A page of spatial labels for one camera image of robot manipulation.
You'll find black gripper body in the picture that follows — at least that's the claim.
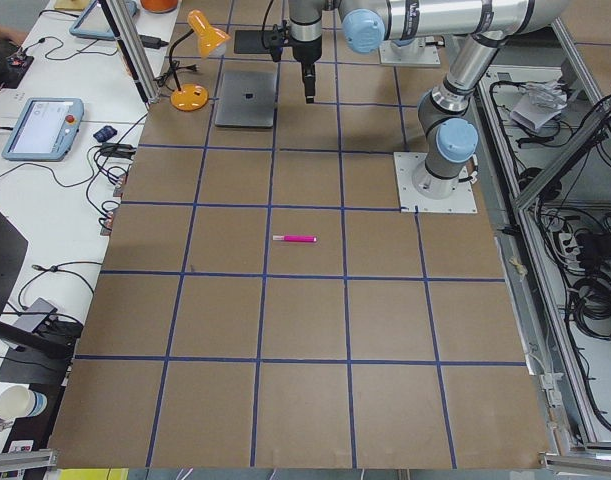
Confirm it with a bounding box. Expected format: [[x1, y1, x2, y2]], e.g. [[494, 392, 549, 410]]
[[291, 38, 321, 68]]

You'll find pink marker pen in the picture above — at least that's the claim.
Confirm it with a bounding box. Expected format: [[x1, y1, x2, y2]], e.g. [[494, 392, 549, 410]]
[[272, 235, 318, 243]]

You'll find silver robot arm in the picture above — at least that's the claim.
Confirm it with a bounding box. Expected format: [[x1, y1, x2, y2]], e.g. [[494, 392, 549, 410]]
[[285, 0, 568, 200]]

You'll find black mousepad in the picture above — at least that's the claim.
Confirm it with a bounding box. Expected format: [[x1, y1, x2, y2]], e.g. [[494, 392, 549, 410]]
[[234, 30, 283, 54]]

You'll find silver laptop notebook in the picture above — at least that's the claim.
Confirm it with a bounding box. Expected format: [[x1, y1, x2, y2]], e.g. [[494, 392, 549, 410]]
[[215, 70, 277, 129]]

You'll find orange desk lamp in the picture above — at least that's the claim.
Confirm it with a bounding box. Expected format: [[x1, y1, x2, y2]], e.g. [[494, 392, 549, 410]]
[[168, 9, 231, 112]]

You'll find blue teach pendant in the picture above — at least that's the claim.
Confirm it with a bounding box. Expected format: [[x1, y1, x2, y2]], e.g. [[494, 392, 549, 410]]
[[2, 97, 85, 162], [69, 1, 115, 40]]

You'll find black monitor stand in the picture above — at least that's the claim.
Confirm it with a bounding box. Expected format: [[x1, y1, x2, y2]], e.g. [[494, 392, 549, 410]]
[[0, 212, 82, 385]]

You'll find white paper cup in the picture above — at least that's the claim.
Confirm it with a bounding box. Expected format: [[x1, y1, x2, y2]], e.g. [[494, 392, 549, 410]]
[[0, 385, 48, 421]]

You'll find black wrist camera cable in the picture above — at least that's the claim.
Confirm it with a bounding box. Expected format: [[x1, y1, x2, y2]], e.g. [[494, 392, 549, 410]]
[[258, 0, 289, 64]]

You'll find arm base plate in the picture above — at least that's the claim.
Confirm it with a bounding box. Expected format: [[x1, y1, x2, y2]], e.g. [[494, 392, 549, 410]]
[[379, 36, 441, 68], [393, 152, 477, 214]]

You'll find black lamp power cable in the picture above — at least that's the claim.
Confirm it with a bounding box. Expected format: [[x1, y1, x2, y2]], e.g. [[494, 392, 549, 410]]
[[154, 29, 201, 96]]

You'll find aluminium frame post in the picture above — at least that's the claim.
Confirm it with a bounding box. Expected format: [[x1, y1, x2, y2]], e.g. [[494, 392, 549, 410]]
[[99, 0, 160, 105]]

